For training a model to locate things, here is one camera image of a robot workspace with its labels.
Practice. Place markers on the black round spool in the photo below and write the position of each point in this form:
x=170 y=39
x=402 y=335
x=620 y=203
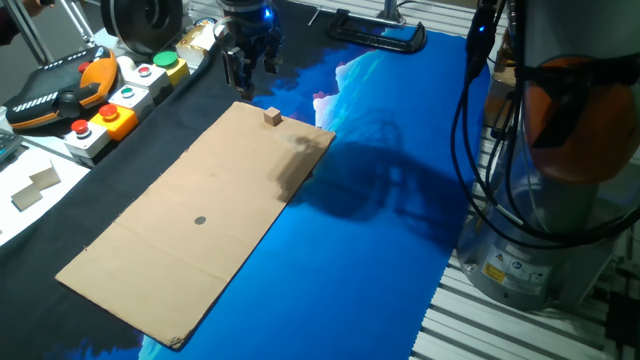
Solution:
x=125 y=30

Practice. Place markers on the small printed cardboard box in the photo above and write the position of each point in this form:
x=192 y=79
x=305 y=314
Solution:
x=195 y=42

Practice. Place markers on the small wooden cube block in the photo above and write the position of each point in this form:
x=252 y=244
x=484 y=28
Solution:
x=272 y=117

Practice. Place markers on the grey keypad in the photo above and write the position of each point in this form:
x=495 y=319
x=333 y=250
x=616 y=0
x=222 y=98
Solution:
x=7 y=145

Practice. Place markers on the brown cardboard sheet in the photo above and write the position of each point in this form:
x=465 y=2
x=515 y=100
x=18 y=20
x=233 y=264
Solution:
x=200 y=190

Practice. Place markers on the grey box green-white button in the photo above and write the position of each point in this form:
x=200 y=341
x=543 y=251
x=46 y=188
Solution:
x=132 y=100

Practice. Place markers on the orange box red button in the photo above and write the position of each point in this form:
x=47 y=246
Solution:
x=117 y=125

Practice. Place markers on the grey box red button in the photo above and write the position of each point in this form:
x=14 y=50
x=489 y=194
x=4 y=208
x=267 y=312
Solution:
x=87 y=142
x=147 y=79

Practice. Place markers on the black orange teach pendant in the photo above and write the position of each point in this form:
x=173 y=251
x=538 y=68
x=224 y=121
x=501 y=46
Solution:
x=55 y=90

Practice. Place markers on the silver hex key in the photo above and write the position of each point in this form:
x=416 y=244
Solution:
x=313 y=18

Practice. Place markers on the forearm in dark sleeve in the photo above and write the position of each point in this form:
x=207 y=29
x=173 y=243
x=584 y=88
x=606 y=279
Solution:
x=7 y=27

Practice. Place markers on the small cardboard square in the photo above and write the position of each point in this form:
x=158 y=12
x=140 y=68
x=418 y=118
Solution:
x=26 y=196
x=45 y=178

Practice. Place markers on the yellow box green button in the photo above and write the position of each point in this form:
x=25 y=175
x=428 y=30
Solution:
x=172 y=70

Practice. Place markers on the bystander hand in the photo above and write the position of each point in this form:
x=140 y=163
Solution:
x=37 y=6

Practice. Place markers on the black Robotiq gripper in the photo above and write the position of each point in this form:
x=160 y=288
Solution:
x=247 y=25

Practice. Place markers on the metal tripod leg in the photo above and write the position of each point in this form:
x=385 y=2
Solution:
x=77 y=22
x=27 y=30

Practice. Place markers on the black C-clamp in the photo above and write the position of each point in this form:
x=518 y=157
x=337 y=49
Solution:
x=380 y=44

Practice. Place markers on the dark round target mark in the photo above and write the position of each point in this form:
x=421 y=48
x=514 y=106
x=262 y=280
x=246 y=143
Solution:
x=200 y=220

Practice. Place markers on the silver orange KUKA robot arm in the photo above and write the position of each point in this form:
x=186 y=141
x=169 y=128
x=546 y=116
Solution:
x=565 y=30

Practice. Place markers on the white paper sheet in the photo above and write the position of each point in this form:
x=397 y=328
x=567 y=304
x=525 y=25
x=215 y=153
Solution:
x=55 y=200

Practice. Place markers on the blue printed cloth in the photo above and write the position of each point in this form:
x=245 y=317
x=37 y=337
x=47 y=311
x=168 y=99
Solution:
x=360 y=250

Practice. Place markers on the silver metal post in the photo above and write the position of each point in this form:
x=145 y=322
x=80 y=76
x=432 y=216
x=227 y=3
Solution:
x=391 y=10

